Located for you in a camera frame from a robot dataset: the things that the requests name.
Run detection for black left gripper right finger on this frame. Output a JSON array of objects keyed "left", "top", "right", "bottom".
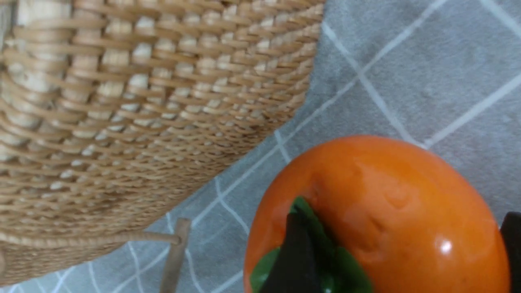
[{"left": 500, "top": 212, "right": 521, "bottom": 293}]

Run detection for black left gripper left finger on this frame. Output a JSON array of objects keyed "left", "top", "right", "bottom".
[{"left": 260, "top": 212, "right": 322, "bottom": 293}]

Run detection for orange persimmon green leaves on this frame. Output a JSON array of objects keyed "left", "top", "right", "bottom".
[{"left": 243, "top": 136, "right": 511, "bottom": 293}]

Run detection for grey checked tablecloth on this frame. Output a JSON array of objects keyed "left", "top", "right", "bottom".
[{"left": 1, "top": 0, "right": 520, "bottom": 293}]

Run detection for woven rattan basket green lining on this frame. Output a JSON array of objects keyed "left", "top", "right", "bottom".
[{"left": 0, "top": 0, "right": 324, "bottom": 286}]

